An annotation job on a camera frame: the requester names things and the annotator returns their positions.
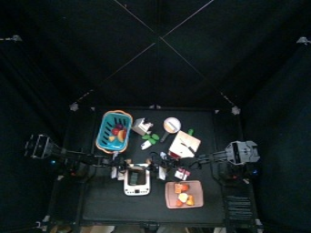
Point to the metal frame bracket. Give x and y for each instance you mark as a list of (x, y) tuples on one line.
[(15, 38), (304, 40), (74, 106)]

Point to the white and yellow toy food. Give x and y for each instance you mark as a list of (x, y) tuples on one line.
[(183, 197)]

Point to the teal basket with orange rim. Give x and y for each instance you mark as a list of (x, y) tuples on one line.
[(106, 124)]

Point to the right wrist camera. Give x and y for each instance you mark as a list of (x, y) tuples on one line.
[(163, 154)]

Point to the orange striped toy food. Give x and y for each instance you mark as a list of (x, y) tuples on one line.
[(178, 188)]

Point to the small green toy vegetable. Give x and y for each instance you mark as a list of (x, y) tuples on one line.
[(191, 132)]

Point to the black sticker with white text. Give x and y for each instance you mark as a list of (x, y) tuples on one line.
[(239, 207)]

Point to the small red toy food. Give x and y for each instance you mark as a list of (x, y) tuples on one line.
[(178, 203)]

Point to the orange toy fruit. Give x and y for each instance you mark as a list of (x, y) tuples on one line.
[(122, 136)]

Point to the dark red toy fruit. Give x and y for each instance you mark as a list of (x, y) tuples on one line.
[(118, 129)]

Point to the orange toy fruit wedge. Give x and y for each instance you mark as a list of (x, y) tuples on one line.
[(191, 200)]

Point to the white toy block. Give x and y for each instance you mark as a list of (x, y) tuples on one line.
[(142, 126)]

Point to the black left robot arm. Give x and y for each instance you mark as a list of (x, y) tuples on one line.
[(41, 147)]

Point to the small red striped white box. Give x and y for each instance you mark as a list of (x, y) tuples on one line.
[(182, 174)]

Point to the red-orange toy food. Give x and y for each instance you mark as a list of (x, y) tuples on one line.
[(186, 187)]

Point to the pink plastic tray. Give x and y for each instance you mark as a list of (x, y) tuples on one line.
[(185, 208)]

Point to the small yellow toy wedge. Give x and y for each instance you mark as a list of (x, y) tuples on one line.
[(113, 138)]

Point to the toy frying pan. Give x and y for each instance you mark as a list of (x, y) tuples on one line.
[(173, 125)]

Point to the green small object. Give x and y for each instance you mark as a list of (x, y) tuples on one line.
[(146, 145)]

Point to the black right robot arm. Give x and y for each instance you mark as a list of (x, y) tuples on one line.
[(241, 151)]

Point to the tan toy eggshell half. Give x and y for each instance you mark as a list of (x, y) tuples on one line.
[(150, 160), (129, 160)]

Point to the white toy induction cooker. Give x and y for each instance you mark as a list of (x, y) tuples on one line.
[(137, 190)]

